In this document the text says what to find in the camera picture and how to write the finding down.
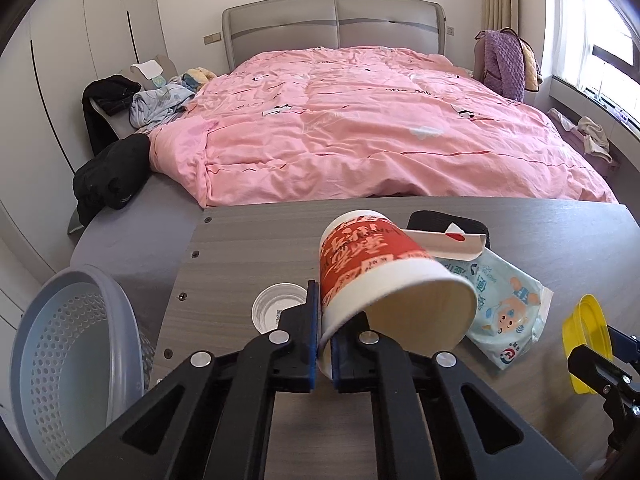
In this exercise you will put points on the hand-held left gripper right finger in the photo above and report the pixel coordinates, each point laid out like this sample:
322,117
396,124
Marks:
340,360

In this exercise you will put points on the small white round lid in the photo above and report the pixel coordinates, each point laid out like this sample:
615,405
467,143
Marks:
272,305

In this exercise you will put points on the grey padded headboard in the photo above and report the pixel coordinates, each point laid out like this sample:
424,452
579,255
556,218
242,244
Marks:
285,25

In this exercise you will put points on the light blue wet wipes packet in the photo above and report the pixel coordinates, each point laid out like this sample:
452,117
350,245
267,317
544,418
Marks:
505,310

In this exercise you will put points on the cream crumpled cloth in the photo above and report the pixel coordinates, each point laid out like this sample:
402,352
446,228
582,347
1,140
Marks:
595,135

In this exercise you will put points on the pink printed duvet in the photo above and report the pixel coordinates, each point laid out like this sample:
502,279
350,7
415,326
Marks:
375,125

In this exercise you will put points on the black bundled clothing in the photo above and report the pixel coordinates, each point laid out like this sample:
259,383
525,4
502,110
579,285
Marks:
110,175

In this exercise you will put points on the window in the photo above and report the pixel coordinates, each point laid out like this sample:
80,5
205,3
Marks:
615,60

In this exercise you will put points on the white folded cloth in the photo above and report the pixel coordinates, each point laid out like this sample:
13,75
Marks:
146,68

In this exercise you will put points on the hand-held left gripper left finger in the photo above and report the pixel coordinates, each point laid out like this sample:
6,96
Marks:
312,330

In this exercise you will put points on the grey bed mattress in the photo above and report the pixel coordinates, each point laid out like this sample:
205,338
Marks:
140,230

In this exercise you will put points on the light blue crumpled clothing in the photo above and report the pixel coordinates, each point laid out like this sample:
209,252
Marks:
155,102

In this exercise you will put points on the purple quilted jacket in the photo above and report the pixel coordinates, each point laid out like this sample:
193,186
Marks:
505,60

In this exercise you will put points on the black flat object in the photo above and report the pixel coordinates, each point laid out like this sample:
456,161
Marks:
430,220

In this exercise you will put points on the red and white paper cup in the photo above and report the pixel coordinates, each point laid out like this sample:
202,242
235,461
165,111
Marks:
380,270

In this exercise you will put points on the white wardrobe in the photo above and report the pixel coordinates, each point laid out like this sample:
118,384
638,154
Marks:
75,35

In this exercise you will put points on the blue-grey perforated plastic basket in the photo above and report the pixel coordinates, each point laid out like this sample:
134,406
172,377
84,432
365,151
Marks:
65,360

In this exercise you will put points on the white and red flattened carton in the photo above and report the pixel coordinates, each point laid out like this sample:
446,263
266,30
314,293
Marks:
450,245

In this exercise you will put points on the black draped clothing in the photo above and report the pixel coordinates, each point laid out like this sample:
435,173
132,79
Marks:
110,90

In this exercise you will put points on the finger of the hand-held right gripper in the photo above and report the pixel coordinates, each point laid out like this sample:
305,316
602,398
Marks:
625,342
587,360

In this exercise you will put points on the yellow plush toy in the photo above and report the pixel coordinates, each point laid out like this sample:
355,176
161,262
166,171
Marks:
200,76

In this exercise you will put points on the wall switch plate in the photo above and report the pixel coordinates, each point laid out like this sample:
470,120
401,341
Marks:
211,38

